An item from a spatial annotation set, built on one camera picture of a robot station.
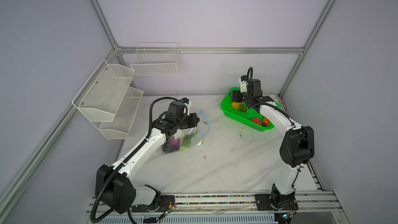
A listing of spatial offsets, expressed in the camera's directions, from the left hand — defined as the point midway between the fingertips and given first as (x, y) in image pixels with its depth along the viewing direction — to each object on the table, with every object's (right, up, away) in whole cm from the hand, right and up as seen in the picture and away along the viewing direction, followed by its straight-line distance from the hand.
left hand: (199, 120), depth 78 cm
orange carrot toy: (+29, +1, -15) cm, 32 cm away
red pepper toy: (+36, -1, +17) cm, 39 cm away
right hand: (+20, +16, +13) cm, 29 cm away
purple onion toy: (-15, -13, +6) cm, 20 cm away
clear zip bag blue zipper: (-8, -12, +19) cm, 24 cm away
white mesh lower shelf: (-40, -4, -2) cm, 40 cm away
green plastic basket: (+28, 0, +18) cm, 33 cm away
